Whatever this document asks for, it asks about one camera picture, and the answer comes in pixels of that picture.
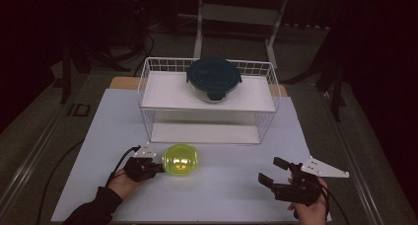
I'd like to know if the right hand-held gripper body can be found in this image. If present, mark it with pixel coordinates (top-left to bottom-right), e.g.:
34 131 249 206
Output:
271 155 351 207

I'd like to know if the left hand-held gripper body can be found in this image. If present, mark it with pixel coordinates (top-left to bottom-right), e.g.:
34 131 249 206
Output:
122 141 160 184

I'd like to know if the yellow-green plastic bowl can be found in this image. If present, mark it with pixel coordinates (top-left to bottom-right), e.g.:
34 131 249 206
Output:
161 143 199 177

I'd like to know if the white wire shelf rack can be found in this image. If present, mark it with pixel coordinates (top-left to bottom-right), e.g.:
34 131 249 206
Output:
137 56 282 145

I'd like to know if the dark teal lidded food container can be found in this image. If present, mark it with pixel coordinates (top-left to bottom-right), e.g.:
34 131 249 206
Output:
185 55 244 104

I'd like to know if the person's left hand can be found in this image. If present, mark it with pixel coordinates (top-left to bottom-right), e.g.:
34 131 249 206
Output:
107 168 146 201

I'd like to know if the person's right hand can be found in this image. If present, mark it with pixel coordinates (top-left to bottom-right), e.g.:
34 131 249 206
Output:
287 176 329 225

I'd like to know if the white table mat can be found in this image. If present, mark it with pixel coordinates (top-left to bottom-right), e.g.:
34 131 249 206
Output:
50 88 333 224

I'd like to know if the black floor socket box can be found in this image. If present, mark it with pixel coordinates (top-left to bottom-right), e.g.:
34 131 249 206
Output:
67 103 92 117

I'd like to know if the black metal stand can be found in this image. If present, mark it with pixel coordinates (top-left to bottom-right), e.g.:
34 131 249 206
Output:
329 61 347 122

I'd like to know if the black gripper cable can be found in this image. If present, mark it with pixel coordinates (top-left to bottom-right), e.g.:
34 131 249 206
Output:
319 185 352 225
104 145 142 188

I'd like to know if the black floor cable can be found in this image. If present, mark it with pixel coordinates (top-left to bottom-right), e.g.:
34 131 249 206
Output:
35 138 85 225

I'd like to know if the bundle of black cables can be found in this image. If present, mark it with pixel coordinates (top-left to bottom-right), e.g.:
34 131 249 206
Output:
107 32 156 77

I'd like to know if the white metal desk frame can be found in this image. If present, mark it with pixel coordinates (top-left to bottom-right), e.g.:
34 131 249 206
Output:
192 0 291 69

